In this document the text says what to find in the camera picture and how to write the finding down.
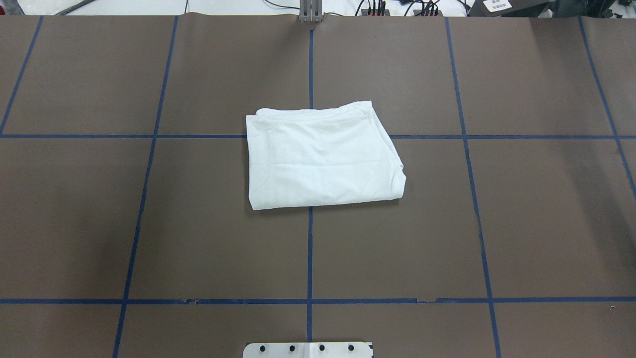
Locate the black box with label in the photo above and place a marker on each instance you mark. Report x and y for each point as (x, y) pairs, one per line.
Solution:
(510, 8)

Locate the aluminium frame post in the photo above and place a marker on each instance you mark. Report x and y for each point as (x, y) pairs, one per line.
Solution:
(310, 11)

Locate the white camera pole base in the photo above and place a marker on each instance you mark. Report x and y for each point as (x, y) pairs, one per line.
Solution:
(309, 350)

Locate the white long-sleeve printed shirt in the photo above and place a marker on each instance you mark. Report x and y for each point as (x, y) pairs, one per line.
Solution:
(321, 157)

